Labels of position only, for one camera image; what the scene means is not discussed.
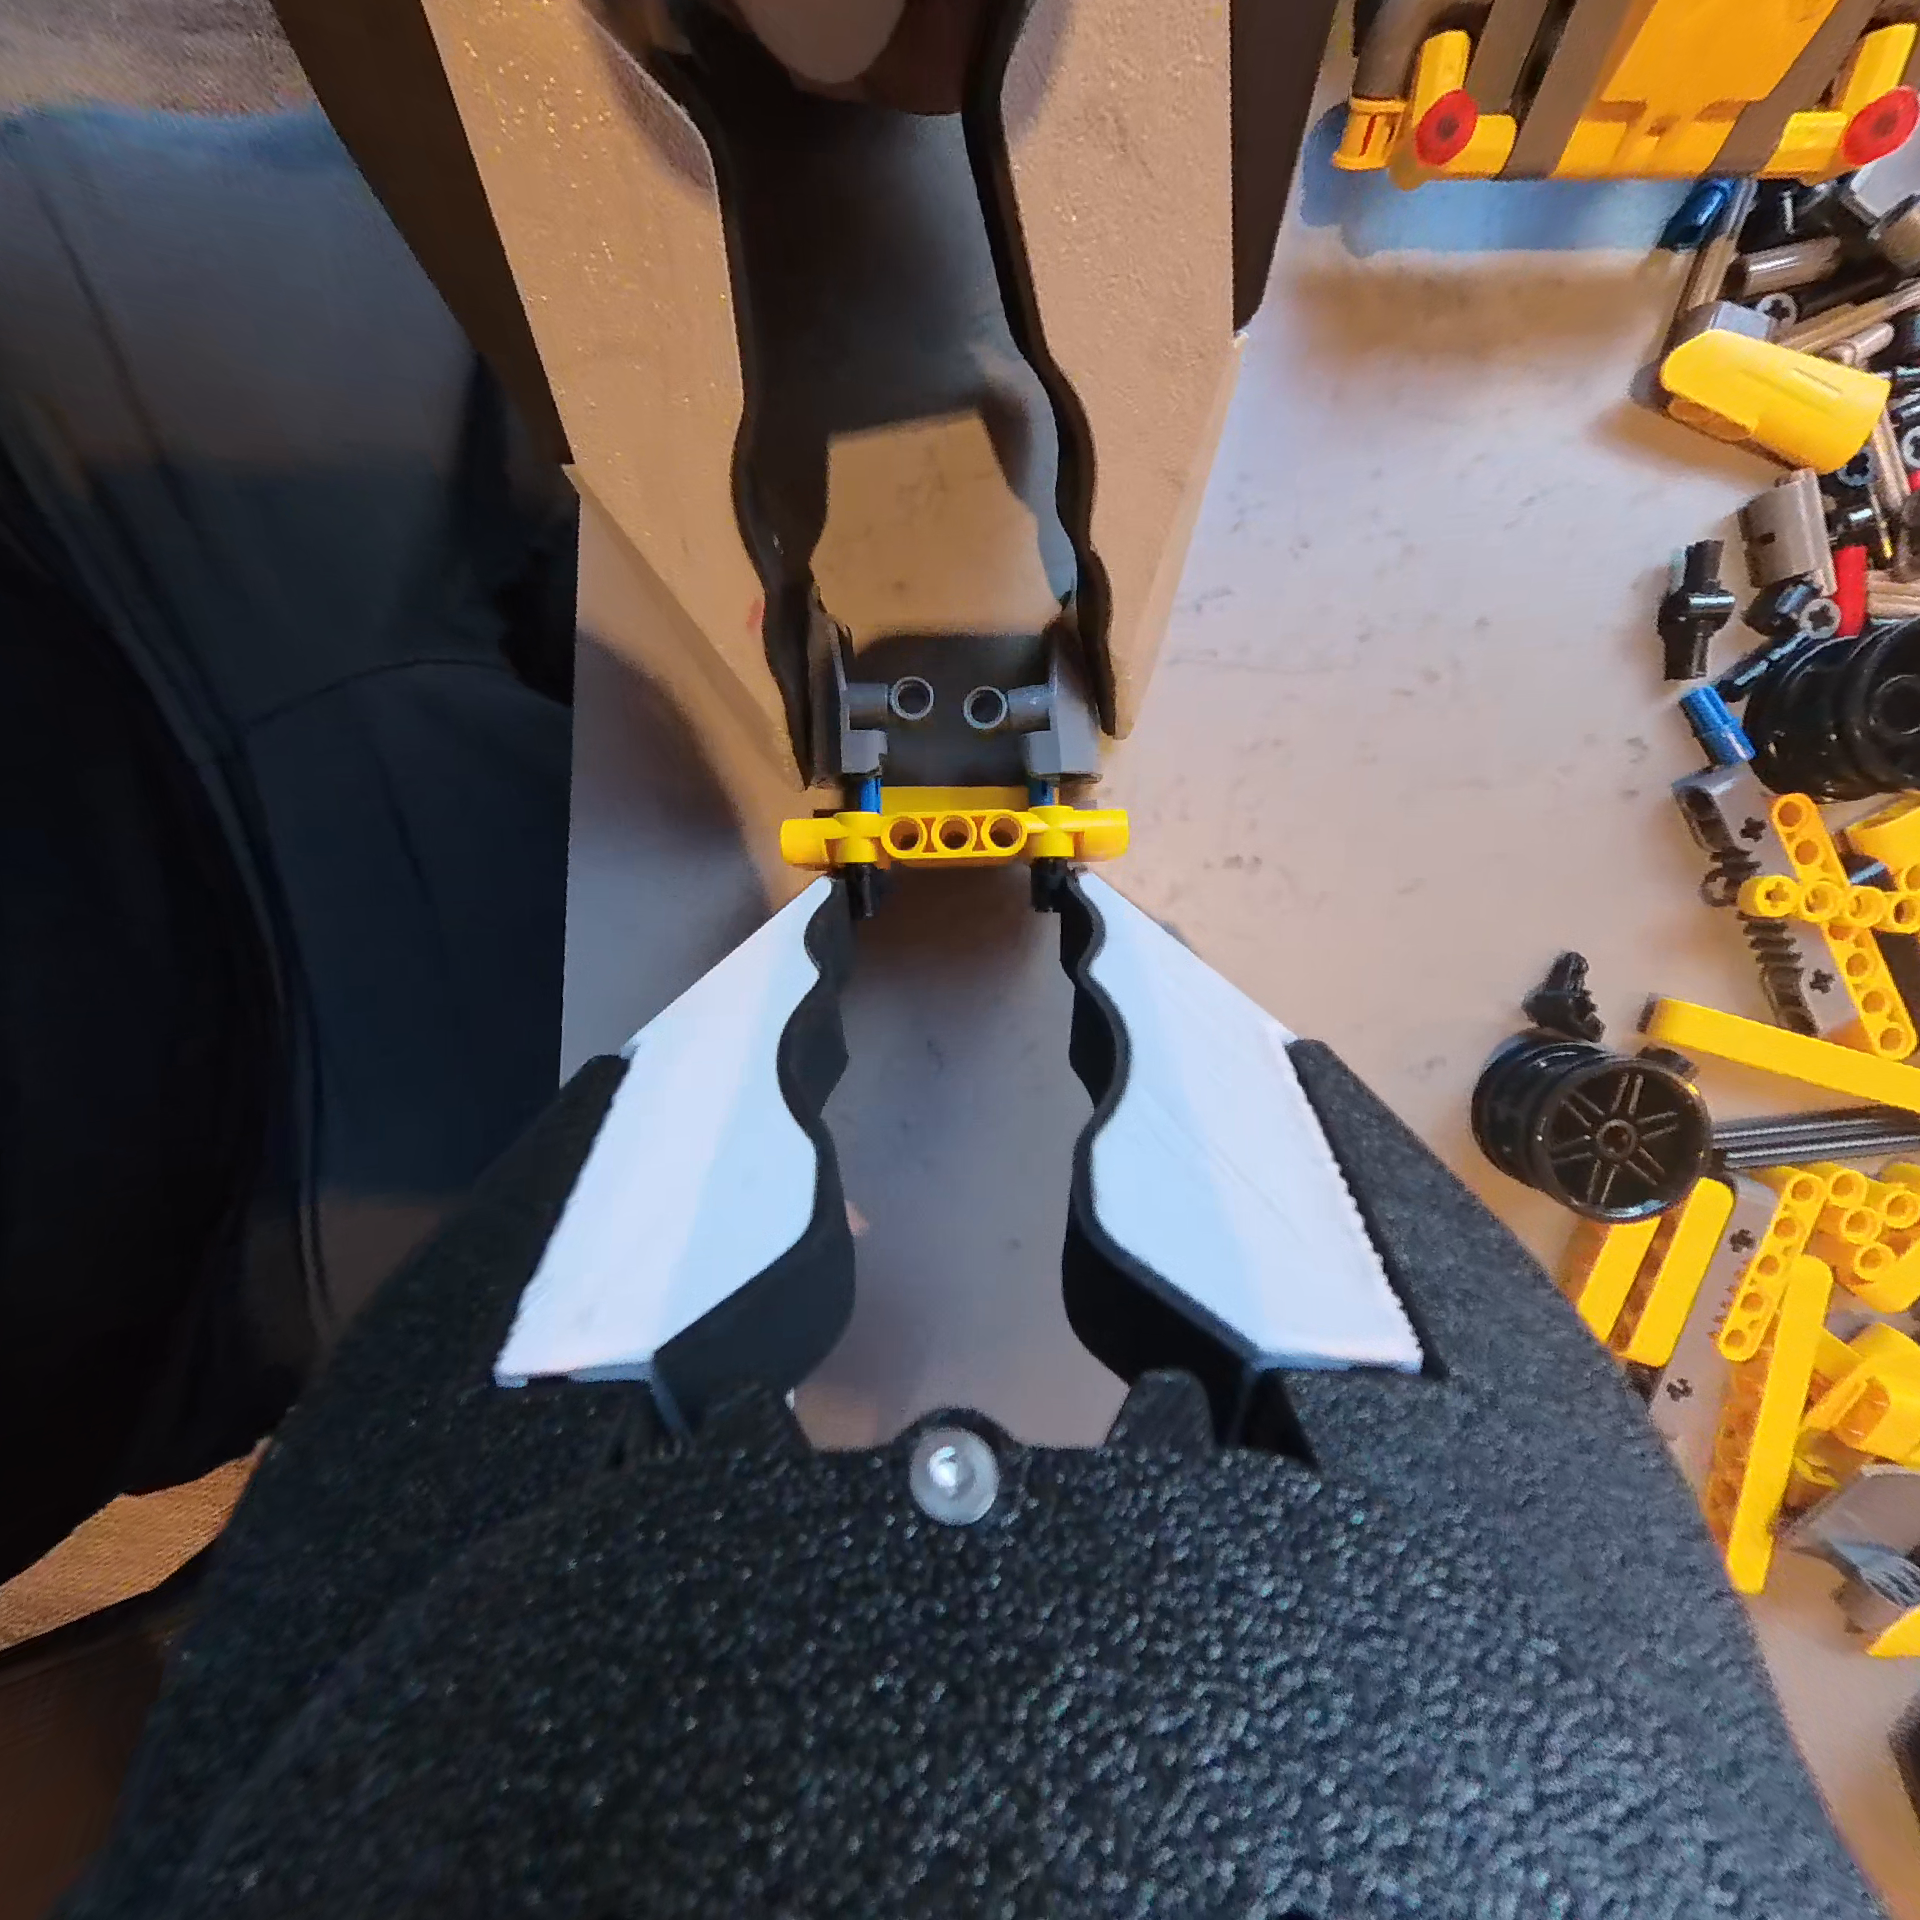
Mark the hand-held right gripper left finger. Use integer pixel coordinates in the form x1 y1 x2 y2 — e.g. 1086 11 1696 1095
493 876 859 1440

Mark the dark grey brick bracket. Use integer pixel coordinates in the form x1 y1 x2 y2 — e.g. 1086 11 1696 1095
815 615 1103 794

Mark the person's dark blue shirt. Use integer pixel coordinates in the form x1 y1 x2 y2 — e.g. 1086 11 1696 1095
0 105 578 1577

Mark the grey desk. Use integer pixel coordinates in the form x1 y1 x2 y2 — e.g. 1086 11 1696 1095
558 152 1920 1920

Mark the black spoked toy wheel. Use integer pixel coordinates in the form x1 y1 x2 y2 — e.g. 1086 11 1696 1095
1471 1026 1715 1220

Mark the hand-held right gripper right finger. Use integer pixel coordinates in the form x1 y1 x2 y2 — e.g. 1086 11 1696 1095
1058 872 1426 1468

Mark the black brick axle connector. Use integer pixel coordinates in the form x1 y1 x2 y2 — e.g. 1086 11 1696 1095
1658 540 1743 684

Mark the small black brick pin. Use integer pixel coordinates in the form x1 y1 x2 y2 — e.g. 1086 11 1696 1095
1522 948 1608 1048

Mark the yellow curved brick panel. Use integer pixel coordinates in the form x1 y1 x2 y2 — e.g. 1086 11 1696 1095
1658 329 1895 473

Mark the pile of loose brick pieces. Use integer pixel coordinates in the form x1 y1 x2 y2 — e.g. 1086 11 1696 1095
1471 171 1920 1660

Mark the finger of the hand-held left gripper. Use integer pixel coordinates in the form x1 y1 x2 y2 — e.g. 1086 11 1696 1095
421 0 848 789
971 0 1264 741

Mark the yellow toy brick vehicle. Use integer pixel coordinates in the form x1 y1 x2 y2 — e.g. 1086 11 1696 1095
1333 0 1920 191

